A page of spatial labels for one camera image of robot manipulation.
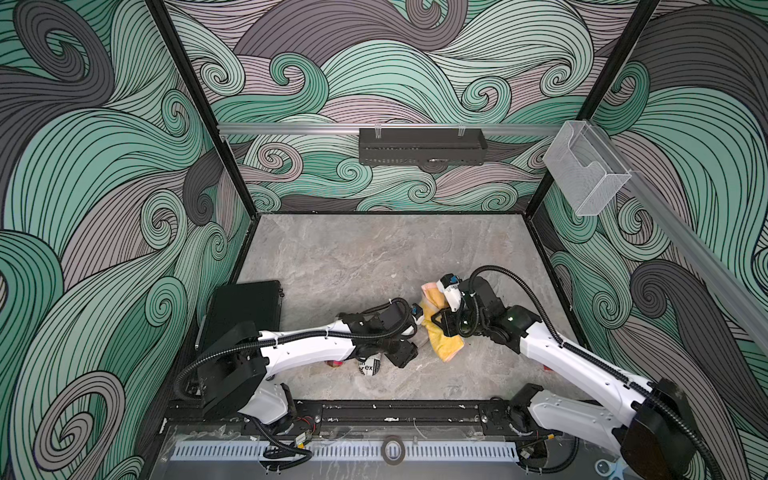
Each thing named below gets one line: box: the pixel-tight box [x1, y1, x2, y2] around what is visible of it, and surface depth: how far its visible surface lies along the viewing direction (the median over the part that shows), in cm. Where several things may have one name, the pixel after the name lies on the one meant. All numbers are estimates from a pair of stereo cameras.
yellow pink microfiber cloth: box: [421, 282, 465, 363], surface depth 78 cm
